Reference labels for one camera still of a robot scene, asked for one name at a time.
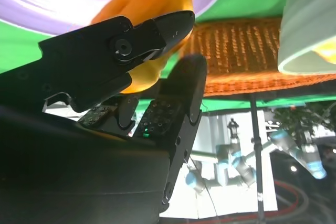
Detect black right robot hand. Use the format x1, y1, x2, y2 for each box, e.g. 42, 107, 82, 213
0, 10, 208, 224

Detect pale grey-green bowl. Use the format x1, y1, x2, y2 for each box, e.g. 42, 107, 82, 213
277, 0, 336, 75

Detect orange wicker basket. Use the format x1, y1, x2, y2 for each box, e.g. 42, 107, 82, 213
180, 18, 336, 98

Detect black vertical pole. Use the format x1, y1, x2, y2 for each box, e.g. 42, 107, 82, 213
248, 94, 266, 224

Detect green potted plant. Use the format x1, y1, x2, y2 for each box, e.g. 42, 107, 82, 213
272, 102, 336, 145

